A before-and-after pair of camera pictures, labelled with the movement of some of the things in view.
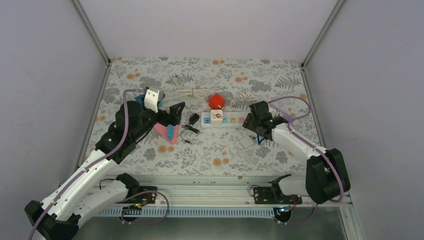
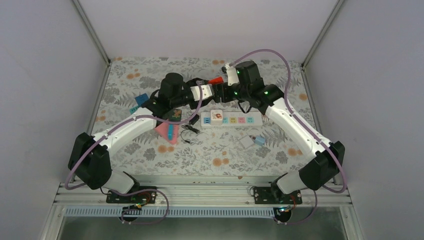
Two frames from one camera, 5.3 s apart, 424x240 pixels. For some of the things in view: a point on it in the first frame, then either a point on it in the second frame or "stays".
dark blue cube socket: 140,99 stays
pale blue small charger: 260,140 stays
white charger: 246,142 stays
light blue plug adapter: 170,132 stays
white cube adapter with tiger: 216,117 stays
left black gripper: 173,118 -> 194,83
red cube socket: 216,101 -> 217,80
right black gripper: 250,123 -> 225,97
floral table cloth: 217,91 stays
